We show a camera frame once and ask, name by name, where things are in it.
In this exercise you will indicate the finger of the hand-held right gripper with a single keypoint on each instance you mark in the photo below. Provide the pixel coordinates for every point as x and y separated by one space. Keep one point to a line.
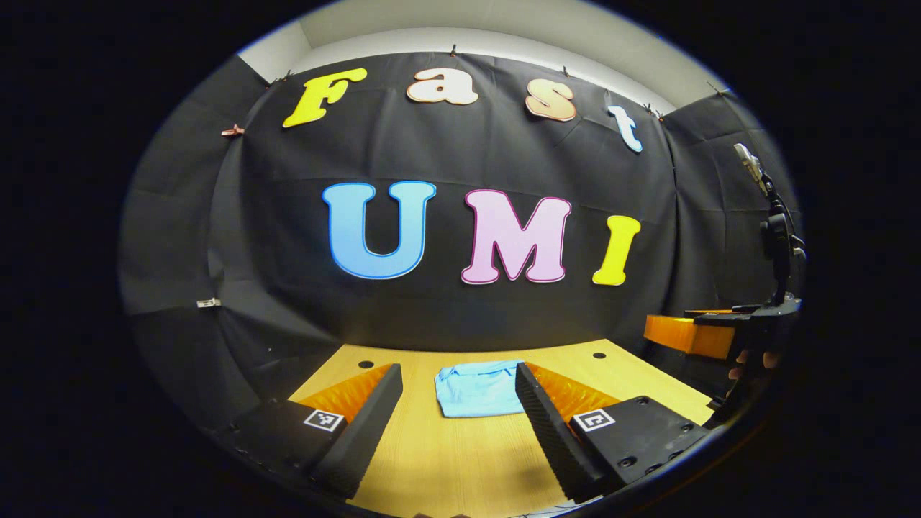
719 312
683 334

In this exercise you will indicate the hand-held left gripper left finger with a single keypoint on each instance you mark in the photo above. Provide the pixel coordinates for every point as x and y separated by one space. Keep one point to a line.
363 432

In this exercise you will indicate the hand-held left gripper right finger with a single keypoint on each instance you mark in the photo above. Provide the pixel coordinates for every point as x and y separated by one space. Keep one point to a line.
550 432

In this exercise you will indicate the light blue T-shirt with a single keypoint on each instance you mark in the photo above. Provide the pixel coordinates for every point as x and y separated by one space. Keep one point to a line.
475 392

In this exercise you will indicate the silver backdrop clip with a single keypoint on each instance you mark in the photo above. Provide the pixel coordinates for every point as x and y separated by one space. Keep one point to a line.
209 303

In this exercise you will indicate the red backdrop clamp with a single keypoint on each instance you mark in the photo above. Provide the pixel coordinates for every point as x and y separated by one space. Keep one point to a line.
232 131

